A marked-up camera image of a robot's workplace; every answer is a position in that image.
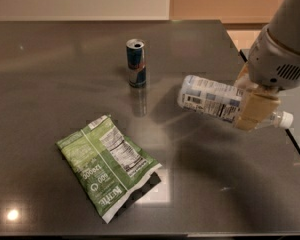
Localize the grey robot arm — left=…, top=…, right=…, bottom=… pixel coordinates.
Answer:
left=234, top=0, right=300, bottom=131

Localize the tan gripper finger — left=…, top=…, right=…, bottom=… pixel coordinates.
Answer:
left=234, top=64, right=257, bottom=88
left=233, top=88, right=281, bottom=131

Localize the green snack bag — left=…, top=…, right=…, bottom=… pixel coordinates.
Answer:
left=57, top=115, right=161, bottom=223

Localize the blue labelled plastic bottle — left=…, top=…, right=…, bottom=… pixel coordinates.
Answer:
left=177, top=75, right=294, bottom=130

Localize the blue silver energy drink can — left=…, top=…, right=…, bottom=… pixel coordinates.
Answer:
left=126, top=39, right=146, bottom=88

